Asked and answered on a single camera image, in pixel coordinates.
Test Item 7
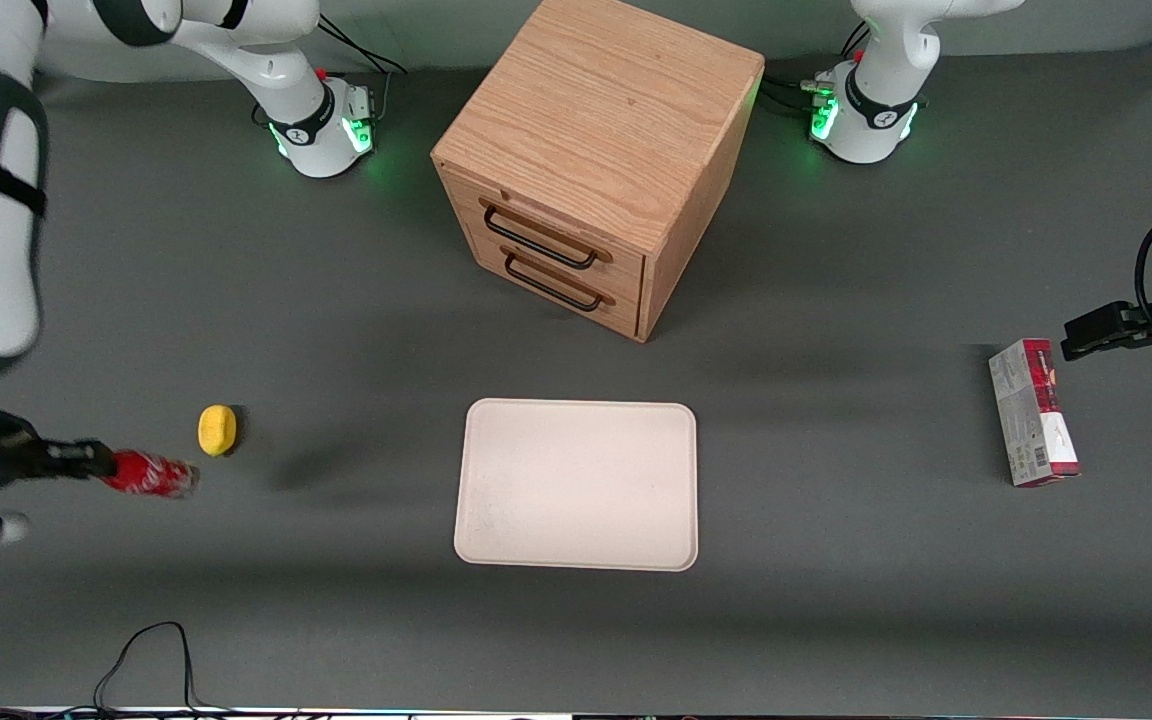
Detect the red soda can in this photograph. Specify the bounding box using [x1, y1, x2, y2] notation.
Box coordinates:
[101, 449, 200, 499]

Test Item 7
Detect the cream rectangular tray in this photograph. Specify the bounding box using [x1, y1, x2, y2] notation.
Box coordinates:
[453, 398, 699, 573]

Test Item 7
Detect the red tartan cardboard box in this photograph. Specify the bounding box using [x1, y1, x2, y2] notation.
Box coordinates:
[988, 338, 1082, 488]

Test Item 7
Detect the yellow lemon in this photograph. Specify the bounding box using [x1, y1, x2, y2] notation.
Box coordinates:
[198, 404, 238, 458]

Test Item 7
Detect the wooden drawer front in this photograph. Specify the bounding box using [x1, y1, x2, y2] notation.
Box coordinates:
[439, 163, 649, 293]
[464, 225, 645, 338]

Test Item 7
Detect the wooden drawer cabinet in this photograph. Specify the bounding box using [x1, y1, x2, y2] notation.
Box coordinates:
[431, 0, 766, 344]

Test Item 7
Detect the looped black cable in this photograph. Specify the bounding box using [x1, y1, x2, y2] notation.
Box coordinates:
[93, 621, 205, 717]

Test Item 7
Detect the black left arm base cable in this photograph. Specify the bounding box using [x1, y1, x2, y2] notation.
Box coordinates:
[760, 20, 873, 121]

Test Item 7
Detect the black arm base cable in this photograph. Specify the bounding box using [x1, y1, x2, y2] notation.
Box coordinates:
[760, 20, 873, 121]
[316, 12, 409, 121]

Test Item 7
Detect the black right arm base cable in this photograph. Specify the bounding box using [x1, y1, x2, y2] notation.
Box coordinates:
[316, 12, 409, 121]

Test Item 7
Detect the black metal drawer handle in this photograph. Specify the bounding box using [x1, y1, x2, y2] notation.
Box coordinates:
[480, 198, 614, 270]
[502, 248, 617, 313]

